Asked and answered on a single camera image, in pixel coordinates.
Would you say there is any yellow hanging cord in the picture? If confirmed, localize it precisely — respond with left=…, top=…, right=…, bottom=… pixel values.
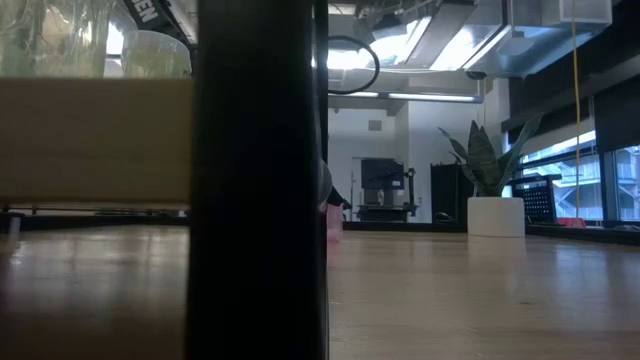
left=571, top=0, right=582, bottom=221

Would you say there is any black left wrist camera cable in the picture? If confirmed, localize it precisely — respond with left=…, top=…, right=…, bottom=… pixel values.
left=327, top=34, right=381, bottom=96

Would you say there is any black shelf divider post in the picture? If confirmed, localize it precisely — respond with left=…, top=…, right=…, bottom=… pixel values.
left=187, top=0, right=331, bottom=360

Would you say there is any white plant pot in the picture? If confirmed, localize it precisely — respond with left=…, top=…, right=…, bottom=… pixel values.
left=467, top=196, right=526, bottom=238

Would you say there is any green spiky plant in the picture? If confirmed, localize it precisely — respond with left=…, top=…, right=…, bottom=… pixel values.
left=438, top=112, right=545, bottom=198

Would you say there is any beige box with cups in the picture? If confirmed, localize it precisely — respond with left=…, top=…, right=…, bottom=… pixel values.
left=0, top=77, right=196, bottom=210

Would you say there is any small white-capped medicine bottle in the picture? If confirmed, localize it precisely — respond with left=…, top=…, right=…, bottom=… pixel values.
left=327, top=202, right=345, bottom=244

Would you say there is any black cabinet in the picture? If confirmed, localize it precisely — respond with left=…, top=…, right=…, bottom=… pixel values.
left=429, top=162, right=475, bottom=224

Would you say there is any black perforated panel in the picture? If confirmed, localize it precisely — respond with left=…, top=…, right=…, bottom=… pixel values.
left=509, top=174, right=564, bottom=224

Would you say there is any ceiling light strip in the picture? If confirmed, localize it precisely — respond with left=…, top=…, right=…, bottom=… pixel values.
left=327, top=88, right=485, bottom=104

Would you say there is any grey rounded object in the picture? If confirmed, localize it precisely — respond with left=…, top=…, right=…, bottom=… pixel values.
left=319, top=158, right=334, bottom=206

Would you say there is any black screen on stand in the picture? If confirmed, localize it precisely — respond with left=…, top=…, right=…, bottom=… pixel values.
left=355, top=157, right=420, bottom=224

